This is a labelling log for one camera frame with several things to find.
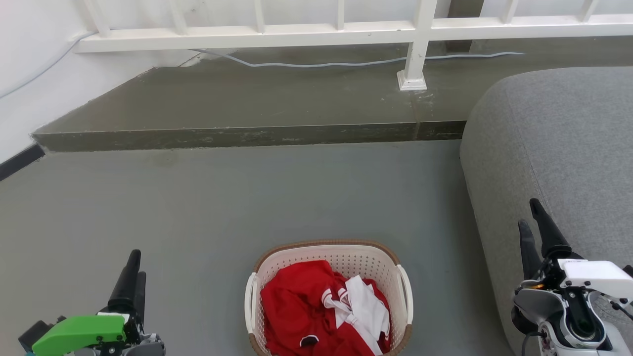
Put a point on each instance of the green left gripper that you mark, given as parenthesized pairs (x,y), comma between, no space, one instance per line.
(79,333)

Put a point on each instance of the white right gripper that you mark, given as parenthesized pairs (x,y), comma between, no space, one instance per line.
(598,277)

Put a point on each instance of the white plastic laundry basket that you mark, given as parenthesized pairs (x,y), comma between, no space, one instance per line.
(346,254)

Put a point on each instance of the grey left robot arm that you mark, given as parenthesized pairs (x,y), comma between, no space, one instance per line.
(146,346)

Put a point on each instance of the grey fabric sofa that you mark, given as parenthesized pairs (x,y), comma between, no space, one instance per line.
(568,148)

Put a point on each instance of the red garment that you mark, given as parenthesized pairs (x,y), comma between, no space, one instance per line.
(292,306)

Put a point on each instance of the black baseboard strip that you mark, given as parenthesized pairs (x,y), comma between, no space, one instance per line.
(20,160)

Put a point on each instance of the white garment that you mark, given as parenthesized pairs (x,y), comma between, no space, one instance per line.
(366,306)

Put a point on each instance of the raised concrete step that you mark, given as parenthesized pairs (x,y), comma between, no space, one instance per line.
(247,104)

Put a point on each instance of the dark grey pillar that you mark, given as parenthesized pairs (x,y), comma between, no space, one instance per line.
(462,24)

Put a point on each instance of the white railing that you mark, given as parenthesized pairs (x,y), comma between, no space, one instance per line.
(296,34)

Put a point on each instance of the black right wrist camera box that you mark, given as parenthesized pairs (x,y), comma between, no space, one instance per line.
(629,271)

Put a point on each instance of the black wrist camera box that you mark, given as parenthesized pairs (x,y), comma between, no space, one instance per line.
(37,331)
(629,271)

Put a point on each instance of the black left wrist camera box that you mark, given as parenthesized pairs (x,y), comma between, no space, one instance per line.
(37,331)

